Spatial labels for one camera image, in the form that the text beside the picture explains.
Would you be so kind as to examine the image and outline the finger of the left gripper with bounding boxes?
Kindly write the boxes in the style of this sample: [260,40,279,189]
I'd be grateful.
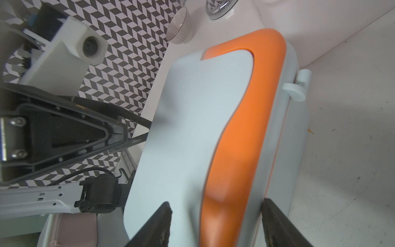
[27,95,152,180]

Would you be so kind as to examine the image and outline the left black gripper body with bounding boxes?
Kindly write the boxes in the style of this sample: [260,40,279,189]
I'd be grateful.
[1,82,40,185]

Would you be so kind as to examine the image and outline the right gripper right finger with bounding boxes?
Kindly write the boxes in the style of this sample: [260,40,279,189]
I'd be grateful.
[261,198,313,247]

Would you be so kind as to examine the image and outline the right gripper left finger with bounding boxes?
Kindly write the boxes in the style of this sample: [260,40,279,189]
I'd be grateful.
[125,202,172,247]

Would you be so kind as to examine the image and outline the blue first aid kit box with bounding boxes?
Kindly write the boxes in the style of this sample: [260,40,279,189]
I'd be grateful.
[123,28,311,247]

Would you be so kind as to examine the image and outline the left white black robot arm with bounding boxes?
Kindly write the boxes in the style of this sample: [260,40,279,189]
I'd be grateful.
[1,82,151,219]

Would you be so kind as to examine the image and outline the middle white first aid box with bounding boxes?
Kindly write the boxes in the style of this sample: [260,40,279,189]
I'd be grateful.
[253,0,395,66]

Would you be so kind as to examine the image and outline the small clear glass bowl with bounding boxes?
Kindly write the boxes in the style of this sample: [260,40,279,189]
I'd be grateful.
[166,7,193,44]

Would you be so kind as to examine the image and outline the silver wire stand pink ornaments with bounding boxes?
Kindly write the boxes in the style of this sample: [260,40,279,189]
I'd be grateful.
[205,0,238,20]

